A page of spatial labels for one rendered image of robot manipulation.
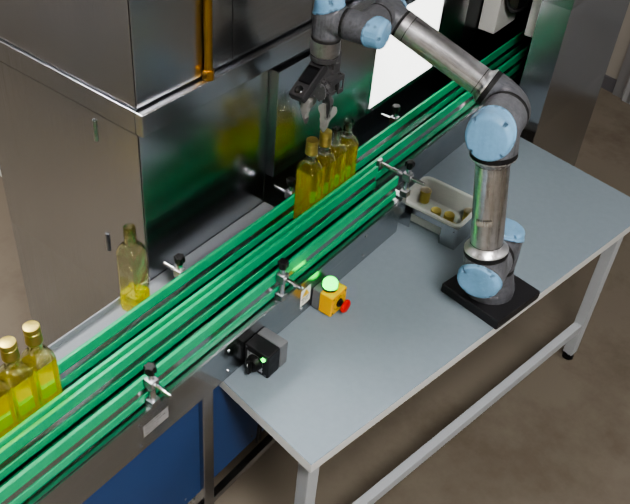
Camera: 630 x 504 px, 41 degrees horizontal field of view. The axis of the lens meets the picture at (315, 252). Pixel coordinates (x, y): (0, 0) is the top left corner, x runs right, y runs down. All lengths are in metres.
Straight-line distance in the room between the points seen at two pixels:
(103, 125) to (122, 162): 0.10
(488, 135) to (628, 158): 2.83
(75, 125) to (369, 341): 0.95
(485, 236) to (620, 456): 1.32
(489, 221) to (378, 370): 0.48
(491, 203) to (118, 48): 0.95
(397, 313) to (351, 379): 0.29
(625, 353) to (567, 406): 0.42
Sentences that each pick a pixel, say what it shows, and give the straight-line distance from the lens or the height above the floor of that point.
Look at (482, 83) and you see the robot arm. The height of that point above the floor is 1.41.
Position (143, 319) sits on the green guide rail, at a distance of 2.10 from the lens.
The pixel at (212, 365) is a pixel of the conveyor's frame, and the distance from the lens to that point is 2.07.
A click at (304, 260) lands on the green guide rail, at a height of 0.93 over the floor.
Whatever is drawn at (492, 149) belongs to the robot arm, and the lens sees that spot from 2.00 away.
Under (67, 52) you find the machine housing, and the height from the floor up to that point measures 1.46.
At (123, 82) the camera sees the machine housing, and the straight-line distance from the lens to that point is 1.92.
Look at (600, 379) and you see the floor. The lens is 3.46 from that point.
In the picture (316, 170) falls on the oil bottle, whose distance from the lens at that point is 2.31.
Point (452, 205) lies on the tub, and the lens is 2.75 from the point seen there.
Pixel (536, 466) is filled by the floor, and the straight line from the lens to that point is 3.10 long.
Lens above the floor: 2.40
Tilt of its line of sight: 41 degrees down
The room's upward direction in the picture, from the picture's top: 6 degrees clockwise
